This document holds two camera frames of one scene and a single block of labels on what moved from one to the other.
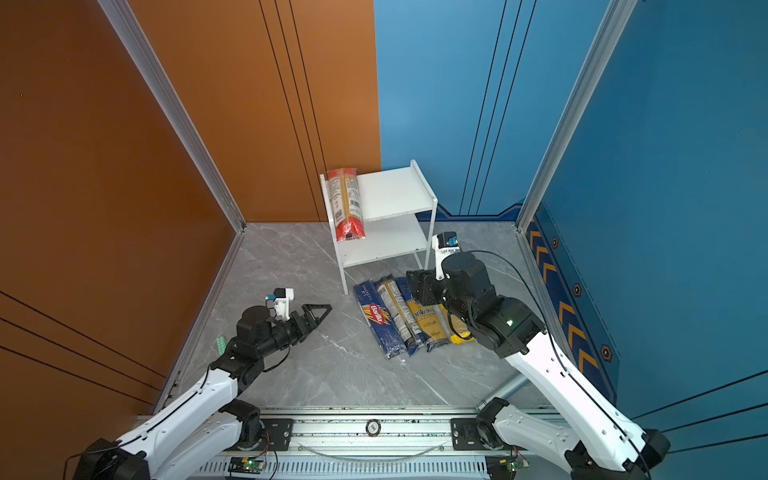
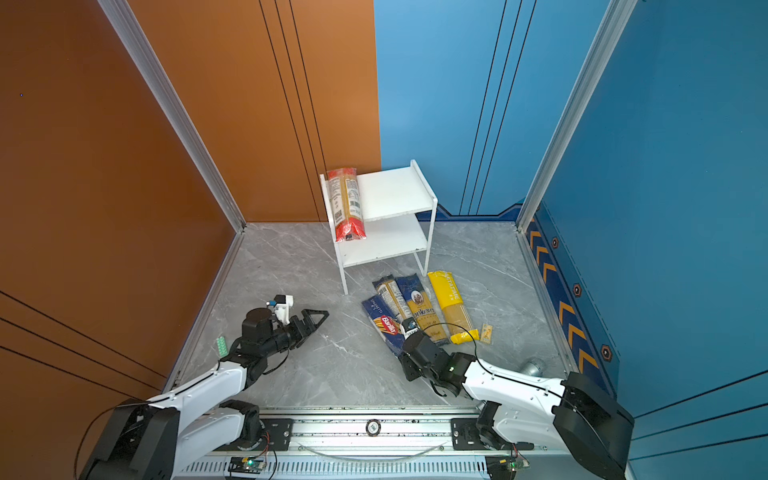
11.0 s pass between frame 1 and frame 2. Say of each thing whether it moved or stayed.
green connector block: stayed
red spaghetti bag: stayed
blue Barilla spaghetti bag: moved
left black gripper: stayed
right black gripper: moved
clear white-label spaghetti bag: stayed
